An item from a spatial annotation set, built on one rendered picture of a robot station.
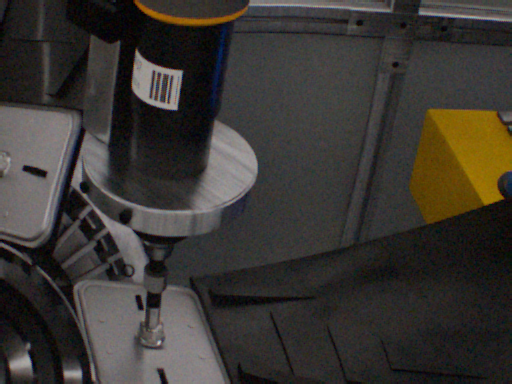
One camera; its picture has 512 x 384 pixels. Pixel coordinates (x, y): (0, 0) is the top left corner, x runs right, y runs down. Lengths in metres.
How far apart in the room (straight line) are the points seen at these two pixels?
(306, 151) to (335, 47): 0.15
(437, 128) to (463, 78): 0.46
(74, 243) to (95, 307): 0.09
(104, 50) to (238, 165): 0.07
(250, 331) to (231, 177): 0.11
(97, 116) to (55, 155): 0.04
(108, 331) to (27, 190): 0.08
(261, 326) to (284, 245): 0.93
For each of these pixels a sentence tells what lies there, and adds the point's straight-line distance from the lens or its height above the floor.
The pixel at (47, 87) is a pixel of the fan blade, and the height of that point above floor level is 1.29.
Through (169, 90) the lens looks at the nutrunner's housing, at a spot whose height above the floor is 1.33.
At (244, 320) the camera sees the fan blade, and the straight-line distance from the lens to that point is 0.51.
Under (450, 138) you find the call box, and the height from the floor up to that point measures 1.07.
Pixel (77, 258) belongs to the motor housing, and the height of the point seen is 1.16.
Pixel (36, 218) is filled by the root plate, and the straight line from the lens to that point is 0.47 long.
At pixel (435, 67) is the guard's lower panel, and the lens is 1.35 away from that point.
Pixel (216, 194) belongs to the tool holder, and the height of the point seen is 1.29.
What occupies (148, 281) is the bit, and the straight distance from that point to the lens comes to 0.47.
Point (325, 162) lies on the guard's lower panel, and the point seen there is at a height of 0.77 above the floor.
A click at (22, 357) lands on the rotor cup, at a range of 0.43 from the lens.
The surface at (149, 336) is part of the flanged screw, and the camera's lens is 0.49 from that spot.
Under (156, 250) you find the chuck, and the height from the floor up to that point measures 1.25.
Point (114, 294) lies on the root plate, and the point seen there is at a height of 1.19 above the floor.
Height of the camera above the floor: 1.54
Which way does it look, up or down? 37 degrees down
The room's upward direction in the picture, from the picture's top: 10 degrees clockwise
